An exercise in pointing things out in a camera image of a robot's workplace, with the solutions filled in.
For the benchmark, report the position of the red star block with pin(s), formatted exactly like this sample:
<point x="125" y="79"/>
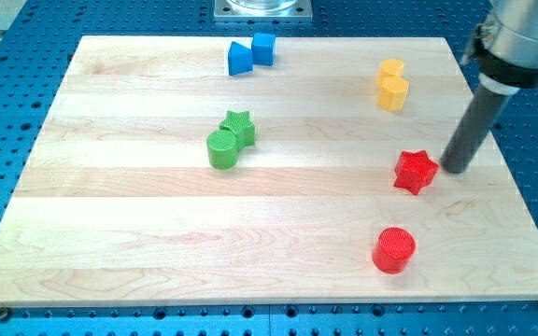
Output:
<point x="414" y="171"/>

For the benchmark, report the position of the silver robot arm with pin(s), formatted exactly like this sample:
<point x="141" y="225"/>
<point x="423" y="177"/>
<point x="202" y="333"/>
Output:
<point x="505" y="47"/>

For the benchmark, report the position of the green star block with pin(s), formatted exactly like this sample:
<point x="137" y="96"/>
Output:
<point x="240" y="124"/>

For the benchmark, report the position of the green cylinder block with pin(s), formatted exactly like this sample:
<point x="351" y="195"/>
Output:
<point x="222" y="149"/>

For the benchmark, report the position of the wooden board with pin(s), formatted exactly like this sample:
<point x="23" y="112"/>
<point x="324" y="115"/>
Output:
<point x="118" y="204"/>

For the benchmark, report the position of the blue triangle block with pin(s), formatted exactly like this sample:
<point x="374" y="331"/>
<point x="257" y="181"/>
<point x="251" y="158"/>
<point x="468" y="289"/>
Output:
<point x="240" y="59"/>

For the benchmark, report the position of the blue cube block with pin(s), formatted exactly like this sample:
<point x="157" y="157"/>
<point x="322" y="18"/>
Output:
<point x="263" y="48"/>

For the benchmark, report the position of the yellow hexagon block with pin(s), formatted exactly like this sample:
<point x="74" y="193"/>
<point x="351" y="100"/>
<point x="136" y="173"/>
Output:
<point x="393" y="91"/>

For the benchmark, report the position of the red cylinder block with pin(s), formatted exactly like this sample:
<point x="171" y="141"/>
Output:
<point x="393" y="250"/>

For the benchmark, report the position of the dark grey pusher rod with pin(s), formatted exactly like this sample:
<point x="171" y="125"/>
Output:
<point x="481" y="113"/>

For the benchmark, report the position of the blue perforated table plate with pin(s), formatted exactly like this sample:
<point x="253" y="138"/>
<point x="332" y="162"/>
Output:
<point x="36" y="48"/>

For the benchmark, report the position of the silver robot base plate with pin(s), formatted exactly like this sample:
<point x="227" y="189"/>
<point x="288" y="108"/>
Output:
<point x="262" y="10"/>

